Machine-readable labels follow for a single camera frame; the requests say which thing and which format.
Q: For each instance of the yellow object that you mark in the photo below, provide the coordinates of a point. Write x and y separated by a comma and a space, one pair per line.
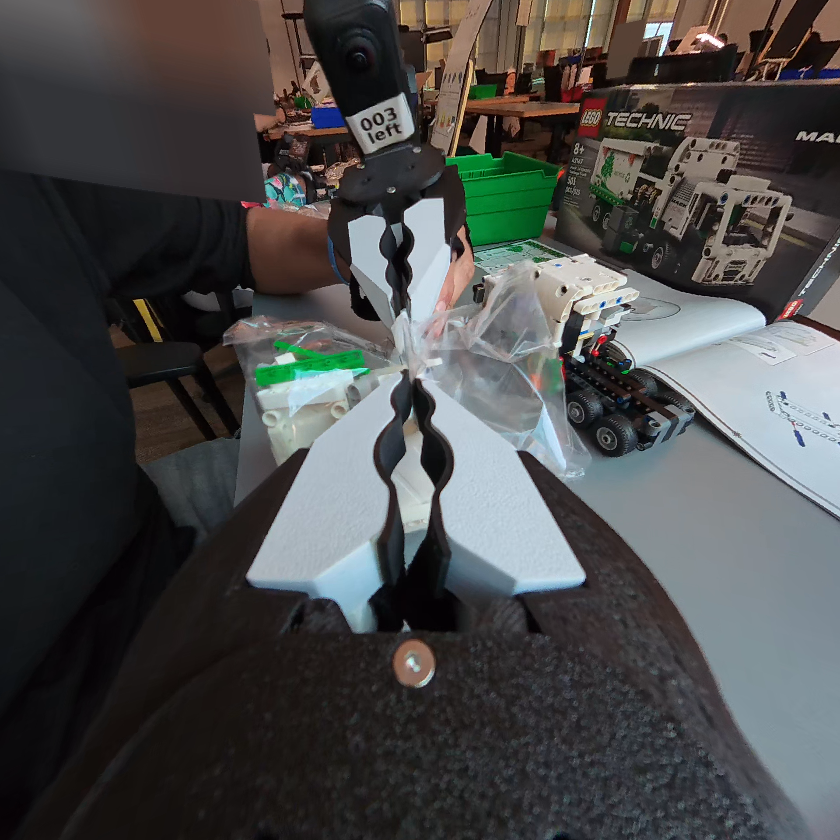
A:
148, 318

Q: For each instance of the floral printed cloth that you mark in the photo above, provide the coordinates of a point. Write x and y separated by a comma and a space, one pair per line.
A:
289, 184

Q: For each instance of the white poster board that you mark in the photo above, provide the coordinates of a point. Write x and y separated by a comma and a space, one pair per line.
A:
459, 65

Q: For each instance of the blue wristband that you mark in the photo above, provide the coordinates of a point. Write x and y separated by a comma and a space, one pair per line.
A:
334, 262

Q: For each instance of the black chair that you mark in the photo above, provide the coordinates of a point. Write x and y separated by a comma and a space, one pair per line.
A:
164, 367

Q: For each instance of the wooden desk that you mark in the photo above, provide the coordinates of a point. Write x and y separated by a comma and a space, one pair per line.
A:
525, 108

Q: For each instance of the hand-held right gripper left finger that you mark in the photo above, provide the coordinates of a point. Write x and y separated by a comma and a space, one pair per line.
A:
321, 518

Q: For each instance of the white instruction booklet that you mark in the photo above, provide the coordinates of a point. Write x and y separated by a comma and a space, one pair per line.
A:
722, 367

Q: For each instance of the green printed sticker sheet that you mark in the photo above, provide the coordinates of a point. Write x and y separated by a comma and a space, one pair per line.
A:
518, 256

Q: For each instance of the clear plastic bag of lego pieces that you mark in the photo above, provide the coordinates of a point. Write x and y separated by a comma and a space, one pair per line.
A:
499, 367

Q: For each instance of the person's left hand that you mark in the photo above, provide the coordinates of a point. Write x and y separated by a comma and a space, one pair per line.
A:
453, 275

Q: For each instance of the white lego truck model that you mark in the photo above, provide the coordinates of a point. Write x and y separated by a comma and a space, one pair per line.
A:
590, 328

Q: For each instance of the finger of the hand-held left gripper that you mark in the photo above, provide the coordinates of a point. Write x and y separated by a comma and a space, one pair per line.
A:
367, 256
430, 243

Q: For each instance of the green plastic bin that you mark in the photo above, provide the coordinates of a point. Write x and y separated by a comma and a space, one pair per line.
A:
505, 197

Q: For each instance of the dark lego set box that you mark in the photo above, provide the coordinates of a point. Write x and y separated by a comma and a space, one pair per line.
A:
722, 197

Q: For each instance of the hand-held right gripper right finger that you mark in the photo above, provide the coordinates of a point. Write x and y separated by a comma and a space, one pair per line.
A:
512, 518

